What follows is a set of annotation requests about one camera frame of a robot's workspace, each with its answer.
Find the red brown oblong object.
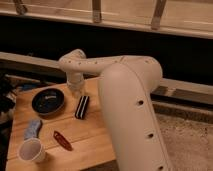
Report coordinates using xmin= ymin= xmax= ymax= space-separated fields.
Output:
xmin=53 ymin=131 xmax=72 ymax=151

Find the wooden table board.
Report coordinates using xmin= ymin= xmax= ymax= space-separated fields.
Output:
xmin=6 ymin=78 xmax=115 ymax=171

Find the black white striped box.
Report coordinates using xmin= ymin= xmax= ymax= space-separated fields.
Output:
xmin=75 ymin=96 xmax=90 ymax=119

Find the dark ceramic bowl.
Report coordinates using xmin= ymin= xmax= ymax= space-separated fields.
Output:
xmin=32 ymin=88 xmax=65 ymax=116

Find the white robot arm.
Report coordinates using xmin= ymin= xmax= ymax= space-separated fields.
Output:
xmin=59 ymin=49 xmax=173 ymax=171

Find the white paper cup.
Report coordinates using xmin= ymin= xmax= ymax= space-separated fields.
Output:
xmin=17 ymin=138 xmax=46 ymax=163

